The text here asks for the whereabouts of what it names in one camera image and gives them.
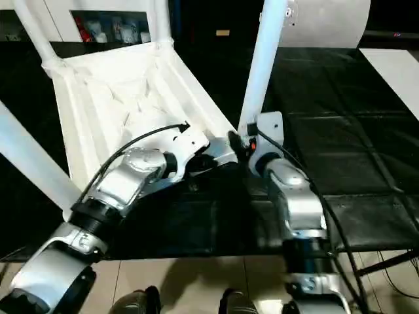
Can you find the white plastic table top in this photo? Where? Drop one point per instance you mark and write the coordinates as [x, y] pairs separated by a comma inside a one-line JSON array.
[[118, 98]]

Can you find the dark left robot foot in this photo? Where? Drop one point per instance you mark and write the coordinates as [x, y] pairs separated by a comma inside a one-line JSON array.
[[136, 303]]

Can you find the black cabinet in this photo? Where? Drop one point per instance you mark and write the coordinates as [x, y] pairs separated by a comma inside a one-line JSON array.
[[209, 19]]

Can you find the white glass-door cabinet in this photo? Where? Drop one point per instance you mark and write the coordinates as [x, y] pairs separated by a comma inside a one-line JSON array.
[[98, 16]]

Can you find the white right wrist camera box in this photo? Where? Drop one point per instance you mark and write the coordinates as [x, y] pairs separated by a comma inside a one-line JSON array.
[[268, 129]]

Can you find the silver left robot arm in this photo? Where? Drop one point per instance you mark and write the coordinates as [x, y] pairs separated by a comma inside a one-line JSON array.
[[111, 203]]

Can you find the white plastic table leg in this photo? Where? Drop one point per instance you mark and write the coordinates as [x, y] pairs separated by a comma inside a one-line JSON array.
[[262, 59], [160, 19], [33, 163], [33, 33]]

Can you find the dark robot foot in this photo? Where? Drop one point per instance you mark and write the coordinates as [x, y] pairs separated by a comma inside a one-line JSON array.
[[239, 303], [136, 303]]

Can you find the light grey cushion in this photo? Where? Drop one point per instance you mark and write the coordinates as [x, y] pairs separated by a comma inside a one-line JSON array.
[[324, 23]]

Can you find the black stand leg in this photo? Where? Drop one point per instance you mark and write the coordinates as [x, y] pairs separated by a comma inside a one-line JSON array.
[[386, 265]]

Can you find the white flat board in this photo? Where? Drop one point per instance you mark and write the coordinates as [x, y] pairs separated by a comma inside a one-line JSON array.
[[393, 72]]

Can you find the black work mat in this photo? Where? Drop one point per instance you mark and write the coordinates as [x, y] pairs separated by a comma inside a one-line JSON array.
[[347, 137]]

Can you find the dark right robot foot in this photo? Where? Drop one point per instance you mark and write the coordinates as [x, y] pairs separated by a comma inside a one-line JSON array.
[[239, 303]]

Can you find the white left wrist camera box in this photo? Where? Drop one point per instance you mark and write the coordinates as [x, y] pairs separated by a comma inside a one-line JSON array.
[[186, 149]]

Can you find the small yellow label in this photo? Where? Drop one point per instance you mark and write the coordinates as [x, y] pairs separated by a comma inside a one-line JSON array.
[[222, 33]]

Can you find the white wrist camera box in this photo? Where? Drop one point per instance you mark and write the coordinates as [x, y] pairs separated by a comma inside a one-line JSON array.
[[268, 129], [186, 149]]

